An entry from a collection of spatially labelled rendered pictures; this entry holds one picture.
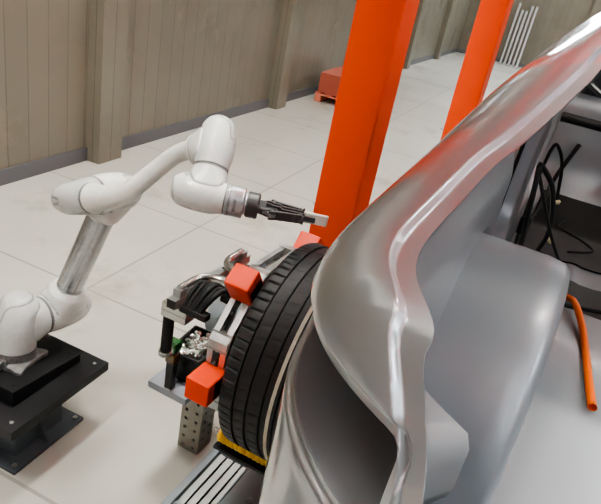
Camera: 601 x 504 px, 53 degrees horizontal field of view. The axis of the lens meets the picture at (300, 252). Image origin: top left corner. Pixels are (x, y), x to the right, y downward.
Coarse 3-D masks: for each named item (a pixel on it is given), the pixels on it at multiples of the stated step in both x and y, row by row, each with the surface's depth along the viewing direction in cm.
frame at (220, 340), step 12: (276, 252) 182; (288, 252) 185; (252, 264) 172; (264, 264) 176; (276, 264) 175; (264, 276) 168; (228, 312) 166; (240, 312) 165; (216, 324) 165; (228, 324) 168; (240, 324) 165; (216, 336) 164; (228, 336) 163; (216, 348) 164; (228, 348) 163; (216, 360) 170; (216, 408) 172
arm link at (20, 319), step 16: (0, 304) 220; (16, 304) 219; (32, 304) 223; (0, 320) 219; (16, 320) 219; (32, 320) 223; (48, 320) 230; (0, 336) 220; (16, 336) 221; (32, 336) 226; (0, 352) 223; (16, 352) 224
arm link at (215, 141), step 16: (208, 128) 170; (224, 128) 170; (176, 144) 179; (192, 144) 171; (208, 144) 168; (224, 144) 169; (160, 160) 180; (176, 160) 179; (192, 160) 173; (208, 160) 167; (224, 160) 169; (144, 176) 181; (160, 176) 182; (80, 192) 190; (96, 192) 188; (112, 192) 185; (128, 192) 183; (96, 208) 190; (112, 208) 190
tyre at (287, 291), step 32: (288, 256) 170; (320, 256) 172; (288, 288) 160; (256, 320) 157; (288, 320) 155; (256, 352) 155; (224, 384) 159; (256, 384) 155; (224, 416) 163; (256, 416) 157; (256, 448) 166
